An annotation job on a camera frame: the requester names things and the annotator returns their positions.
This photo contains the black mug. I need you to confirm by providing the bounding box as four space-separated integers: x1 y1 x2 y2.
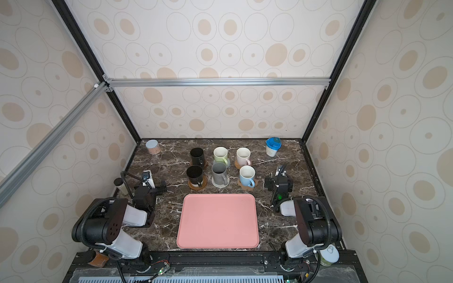
190 147 207 168
186 166 204 185

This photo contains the pink handled white mug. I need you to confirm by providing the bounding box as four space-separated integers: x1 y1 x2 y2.
236 147 251 164

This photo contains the horizontal aluminium bar rear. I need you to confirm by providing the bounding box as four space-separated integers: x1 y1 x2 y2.
106 77 331 87

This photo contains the woven rattan round coaster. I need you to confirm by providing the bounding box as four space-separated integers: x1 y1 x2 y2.
235 160 251 170

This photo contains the light brown wooden coaster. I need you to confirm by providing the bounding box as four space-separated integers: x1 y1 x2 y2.
188 176 208 191

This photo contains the blue handled white mug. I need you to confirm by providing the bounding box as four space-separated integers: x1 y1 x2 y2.
239 166 256 187

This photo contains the white woven round coaster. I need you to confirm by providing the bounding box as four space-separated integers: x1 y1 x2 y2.
211 178 230 188

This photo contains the green handled white mug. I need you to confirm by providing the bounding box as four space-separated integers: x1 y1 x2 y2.
213 147 229 166

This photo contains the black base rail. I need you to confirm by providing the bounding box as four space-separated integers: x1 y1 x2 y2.
63 250 367 283

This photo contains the cork paw print coaster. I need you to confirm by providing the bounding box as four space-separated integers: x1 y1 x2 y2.
237 179 256 192

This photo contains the pink jar white lid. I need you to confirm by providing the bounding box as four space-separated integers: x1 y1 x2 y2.
145 140 161 155

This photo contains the white cup blue lid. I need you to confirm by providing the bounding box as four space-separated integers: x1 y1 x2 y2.
266 137 282 158

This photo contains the pink rectangular tray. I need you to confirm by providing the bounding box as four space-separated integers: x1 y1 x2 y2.
176 193 260 249

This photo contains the diagonal aluminium bar left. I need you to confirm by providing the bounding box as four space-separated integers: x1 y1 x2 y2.
1 82 107 206

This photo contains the grey mug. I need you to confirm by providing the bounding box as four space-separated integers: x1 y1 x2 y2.
212 163 229 184

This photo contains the brown block on rail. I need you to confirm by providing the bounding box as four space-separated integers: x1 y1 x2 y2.
87 250 109 268

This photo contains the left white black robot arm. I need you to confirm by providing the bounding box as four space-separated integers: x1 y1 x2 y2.
71 181 167 265

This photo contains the small bottle black cap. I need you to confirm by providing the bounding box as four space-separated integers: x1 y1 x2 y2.
113 178 129 195

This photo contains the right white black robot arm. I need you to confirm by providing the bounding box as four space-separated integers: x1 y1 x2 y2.
264 175 342 259

